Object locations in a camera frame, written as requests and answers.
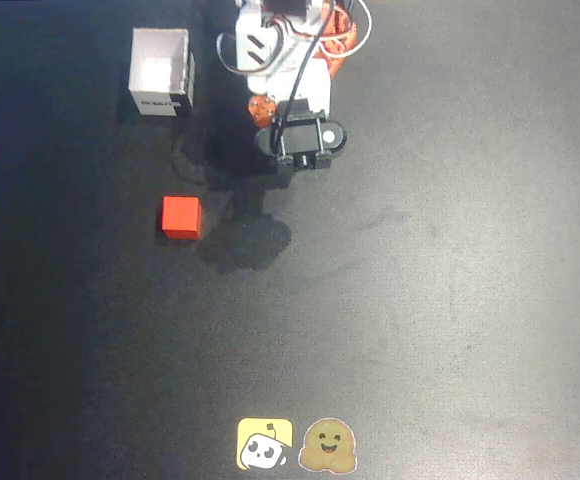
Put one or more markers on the red cube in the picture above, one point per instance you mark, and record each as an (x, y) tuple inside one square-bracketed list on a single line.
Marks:
[(181, 217)]

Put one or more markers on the white robot arm orange joints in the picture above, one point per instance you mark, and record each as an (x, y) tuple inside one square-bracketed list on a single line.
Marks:
[(260, 35)]

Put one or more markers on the white open cardboard box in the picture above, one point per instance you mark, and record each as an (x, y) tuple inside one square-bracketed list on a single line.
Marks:
[(157, 75)]

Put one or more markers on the black oval webcam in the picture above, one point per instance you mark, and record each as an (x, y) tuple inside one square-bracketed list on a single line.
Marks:
[(304, 137)]

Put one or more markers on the yellow robot face sticker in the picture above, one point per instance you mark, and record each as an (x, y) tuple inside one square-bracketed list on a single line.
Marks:
[(265, 445)]

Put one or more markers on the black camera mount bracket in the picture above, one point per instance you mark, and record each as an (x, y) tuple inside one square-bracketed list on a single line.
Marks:
[(295, 107)]

